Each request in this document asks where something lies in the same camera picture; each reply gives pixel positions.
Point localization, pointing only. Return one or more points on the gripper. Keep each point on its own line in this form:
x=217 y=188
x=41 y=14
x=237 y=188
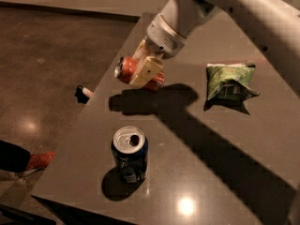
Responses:
x=163 y=37

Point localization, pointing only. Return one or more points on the orange coke can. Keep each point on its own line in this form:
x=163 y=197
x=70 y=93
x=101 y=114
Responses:
x=123 y=71

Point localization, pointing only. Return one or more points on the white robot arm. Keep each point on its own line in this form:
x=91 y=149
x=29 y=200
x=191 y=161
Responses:
x=273 y=26

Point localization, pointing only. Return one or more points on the blue opened soda can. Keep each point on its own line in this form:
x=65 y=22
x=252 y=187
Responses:
x=130 y=153

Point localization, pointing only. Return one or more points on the black and white marker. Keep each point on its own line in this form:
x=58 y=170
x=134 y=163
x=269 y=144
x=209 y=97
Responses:
x=85 y=91

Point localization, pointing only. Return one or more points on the green chip bag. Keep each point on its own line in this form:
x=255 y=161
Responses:
x=230 y=82

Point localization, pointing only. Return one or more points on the red sneaker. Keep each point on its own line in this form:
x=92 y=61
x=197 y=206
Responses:
x=36 y=163

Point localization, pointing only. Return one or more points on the black trouser leg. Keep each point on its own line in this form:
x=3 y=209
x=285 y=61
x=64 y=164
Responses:
x=13 y=158

